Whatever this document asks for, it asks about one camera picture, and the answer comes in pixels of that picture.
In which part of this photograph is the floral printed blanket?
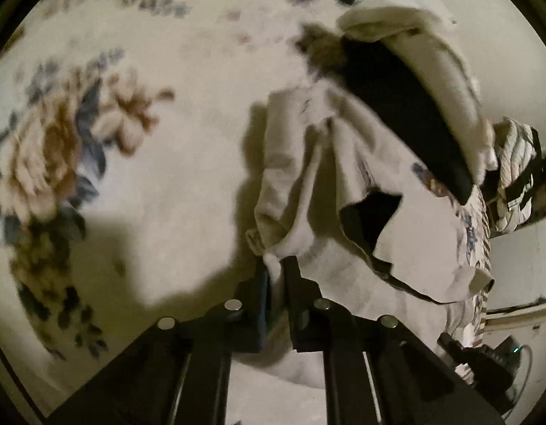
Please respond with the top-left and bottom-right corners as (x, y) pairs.
(0, 0), (494, 425)

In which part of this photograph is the brown fuzzy cloth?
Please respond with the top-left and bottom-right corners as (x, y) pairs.
(296, 23), (347, 81)

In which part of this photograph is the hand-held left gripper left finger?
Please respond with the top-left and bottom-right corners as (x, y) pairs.
(47, 269), (272, 425)

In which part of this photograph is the cream white cloth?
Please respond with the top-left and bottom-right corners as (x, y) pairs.
(336, 0), (500, 183)

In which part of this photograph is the striped cloth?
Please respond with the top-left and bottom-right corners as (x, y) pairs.
(489, 116), (544, 233)

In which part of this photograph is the thin grey cable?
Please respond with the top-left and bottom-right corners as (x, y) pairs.
(505, 344), (535, 406)

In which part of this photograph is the beige small garment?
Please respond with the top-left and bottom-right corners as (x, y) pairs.
(247, 83), (495, 391)

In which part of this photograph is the black cloth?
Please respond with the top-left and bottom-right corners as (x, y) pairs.
(338, 35), (476, 204)

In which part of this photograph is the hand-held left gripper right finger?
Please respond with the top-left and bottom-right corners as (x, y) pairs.
(281, 257), (509, 425)

